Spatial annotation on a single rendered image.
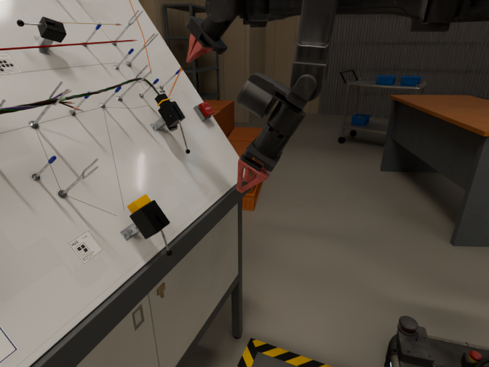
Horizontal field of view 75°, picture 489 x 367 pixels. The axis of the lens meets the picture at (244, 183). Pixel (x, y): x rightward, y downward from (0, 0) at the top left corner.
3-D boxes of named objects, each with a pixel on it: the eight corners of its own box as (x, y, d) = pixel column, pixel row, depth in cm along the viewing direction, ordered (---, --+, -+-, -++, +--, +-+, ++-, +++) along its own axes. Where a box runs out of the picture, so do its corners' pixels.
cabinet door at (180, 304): (240, 274, 140) (239, 192, 125) (164, 387, 94) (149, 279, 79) (234, 272, 141) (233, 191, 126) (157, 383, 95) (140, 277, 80)
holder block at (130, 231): (146, 269, 72) (174, 256, 67) (114, 225, 71) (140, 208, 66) (159, 258, 76) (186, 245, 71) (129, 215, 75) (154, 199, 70)
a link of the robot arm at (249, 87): (320, 81, 53) (323, 77, 61) (262, 44, 54) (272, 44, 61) (282, 140, 59) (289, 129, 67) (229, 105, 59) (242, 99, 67)
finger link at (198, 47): (186, 68, 84) (207, 40, 79) (169, 48, 84) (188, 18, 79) (200, 68, 90) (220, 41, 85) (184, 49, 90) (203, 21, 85)
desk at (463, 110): (447, 170, 369) (468, 95, 335) (567, 250, 225) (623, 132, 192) (376, 169, 372) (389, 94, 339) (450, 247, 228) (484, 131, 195)
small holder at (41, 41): (6, 28, 71) (17, 5, 67) (49, 40, 79) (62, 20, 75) (11, 45, 70) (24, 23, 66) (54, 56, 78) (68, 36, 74)
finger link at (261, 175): (222, 186, 66) (243, 150, 62) (233, 174, 72) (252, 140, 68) (249, 204, 66) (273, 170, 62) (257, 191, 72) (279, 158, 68)
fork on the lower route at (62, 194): (66, 199, 65) (102, 168, 58) (57, 197, 64) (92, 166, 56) (67, 191, 66) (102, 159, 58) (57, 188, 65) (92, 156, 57)
